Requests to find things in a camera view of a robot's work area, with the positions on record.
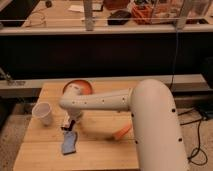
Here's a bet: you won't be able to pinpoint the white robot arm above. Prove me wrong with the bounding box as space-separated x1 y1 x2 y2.
59 79 189 171

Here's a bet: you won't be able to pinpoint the blue sponge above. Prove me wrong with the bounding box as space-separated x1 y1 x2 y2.
61 131 77 155

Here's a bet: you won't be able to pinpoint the orange wooden bowl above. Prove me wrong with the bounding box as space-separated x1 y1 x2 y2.
62 79 93 95

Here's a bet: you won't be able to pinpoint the white paper cup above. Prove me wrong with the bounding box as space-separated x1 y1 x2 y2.
32 102 53 126

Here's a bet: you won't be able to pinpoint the orange carrot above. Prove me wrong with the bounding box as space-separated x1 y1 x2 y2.
112 123 132 140

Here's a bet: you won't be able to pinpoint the white paper sheet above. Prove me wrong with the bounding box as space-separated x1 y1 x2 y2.
68 5 84 13

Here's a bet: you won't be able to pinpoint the black object on bench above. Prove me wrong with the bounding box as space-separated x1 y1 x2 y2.
107 10 131 25

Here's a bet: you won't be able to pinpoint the orange box on bench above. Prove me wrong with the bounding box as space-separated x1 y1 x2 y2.
131 5 152 25

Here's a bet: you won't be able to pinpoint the grey metal post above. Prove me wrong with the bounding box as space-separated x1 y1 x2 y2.
83 0 94 31

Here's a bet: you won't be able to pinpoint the black floor cables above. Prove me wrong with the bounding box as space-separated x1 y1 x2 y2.
178 106 213 167

